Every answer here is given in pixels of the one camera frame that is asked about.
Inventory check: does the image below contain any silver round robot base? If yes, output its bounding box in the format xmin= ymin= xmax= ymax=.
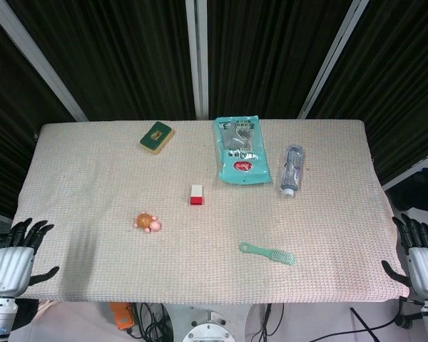
xmin=182 ymin=310 xmax=233 ymax=342

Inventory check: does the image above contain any mint green brush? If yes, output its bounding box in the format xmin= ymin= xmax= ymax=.
xmin=239 ymin=241 xmax=297 ymax=266

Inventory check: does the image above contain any dark pleated curtain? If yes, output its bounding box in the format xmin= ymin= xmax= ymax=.
xmin=0 ymin=0 xmax=428 ymax=218

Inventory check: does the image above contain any green yellow scrubbing sponge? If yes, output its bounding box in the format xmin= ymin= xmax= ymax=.
xmin=139 ymin=120 xmax=175 ymax=157

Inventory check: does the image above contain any teal plastic cloth package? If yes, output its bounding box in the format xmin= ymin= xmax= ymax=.
xmin=213 ymin=115 xmax=273 ymax=185

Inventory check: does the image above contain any pink brown turtle toy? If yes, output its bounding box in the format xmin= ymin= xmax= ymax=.
xmin=133 ymin=212 xmax=163 ymax=234

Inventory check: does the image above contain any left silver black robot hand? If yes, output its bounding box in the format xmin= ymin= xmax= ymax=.
xmin=0 ymin=217 xmax=61 ymax=298

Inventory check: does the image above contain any white frame post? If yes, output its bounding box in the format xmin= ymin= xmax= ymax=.
xmin=0 ymin=0 xmax=89 ymax=123
xmin=185 ymin=0 xmax=209 ymax=120
xmin=297 ymin=0 xmax=365 ymax=120

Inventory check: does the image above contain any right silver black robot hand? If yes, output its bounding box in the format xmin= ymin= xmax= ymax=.
xmin=381 ymin=213 xmax=428 ymax=302

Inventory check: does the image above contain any beige waffle-weave table cloth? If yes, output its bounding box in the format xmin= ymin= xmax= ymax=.
xmin=7 ymin=119 xmax=411 ymax=306

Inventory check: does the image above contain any red white rectangular block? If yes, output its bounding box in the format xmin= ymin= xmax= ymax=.
xmin=189 ymin=184 xmax=204 ymax=207

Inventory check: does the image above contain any clear plastic water bottle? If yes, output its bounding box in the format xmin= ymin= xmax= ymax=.
xmin=279 ymin=144 xmax=305 ymax=198

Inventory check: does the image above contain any orange handheld device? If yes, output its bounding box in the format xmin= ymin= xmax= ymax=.
xmin=109 ymin=302 xmax=133 ymax=331

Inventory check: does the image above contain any black cable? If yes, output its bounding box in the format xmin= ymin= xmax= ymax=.
xmin=127 ymin=303 xmax=168 ymax=339
xmin=349 ymin=306 xmax=388 ymax=342

